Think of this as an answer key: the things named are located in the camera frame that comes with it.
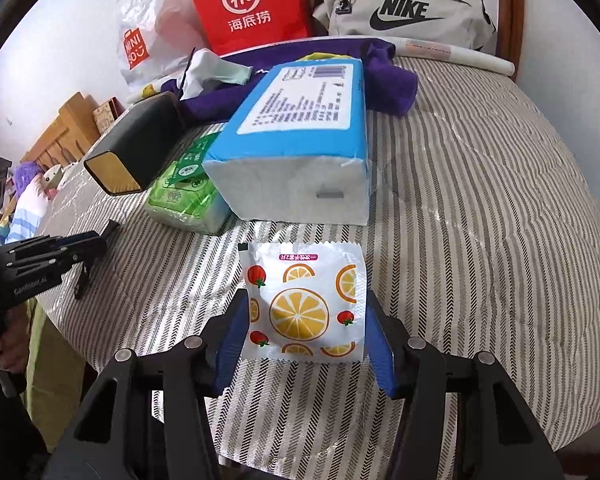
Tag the white plastic shopping bag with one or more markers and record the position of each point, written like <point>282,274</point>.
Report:
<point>150,15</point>

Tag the white glove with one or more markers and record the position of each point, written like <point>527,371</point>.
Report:
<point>215,72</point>

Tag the green bed sheet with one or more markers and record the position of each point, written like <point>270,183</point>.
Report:
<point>55,370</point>

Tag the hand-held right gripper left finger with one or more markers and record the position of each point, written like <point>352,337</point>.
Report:
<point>235,342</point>

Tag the blue tissue pack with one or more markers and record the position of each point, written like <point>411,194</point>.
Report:
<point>290,160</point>

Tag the white dotted plush toy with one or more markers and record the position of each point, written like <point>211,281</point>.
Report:
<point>52,180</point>

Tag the dark green box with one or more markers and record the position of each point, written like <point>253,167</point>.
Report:
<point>140,135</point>

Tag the yellow object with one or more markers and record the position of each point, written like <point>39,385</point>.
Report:
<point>325,56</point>

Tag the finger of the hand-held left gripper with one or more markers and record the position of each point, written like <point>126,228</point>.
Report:
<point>45,263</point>
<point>55,245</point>

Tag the green tissue pack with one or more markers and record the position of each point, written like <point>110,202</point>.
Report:
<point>180,205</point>

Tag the purple plush toy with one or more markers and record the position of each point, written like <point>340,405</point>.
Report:
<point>27,176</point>

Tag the fruit print packet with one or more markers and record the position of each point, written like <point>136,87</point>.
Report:
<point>300,310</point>

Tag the patterned brown box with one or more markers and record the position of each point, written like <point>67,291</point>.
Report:
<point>107,115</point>

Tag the person's left hand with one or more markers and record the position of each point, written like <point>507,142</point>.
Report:
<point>15,340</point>

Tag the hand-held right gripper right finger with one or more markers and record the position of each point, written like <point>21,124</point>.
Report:
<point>381,355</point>

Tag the purple cloth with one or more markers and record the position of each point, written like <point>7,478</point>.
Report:
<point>390,87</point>

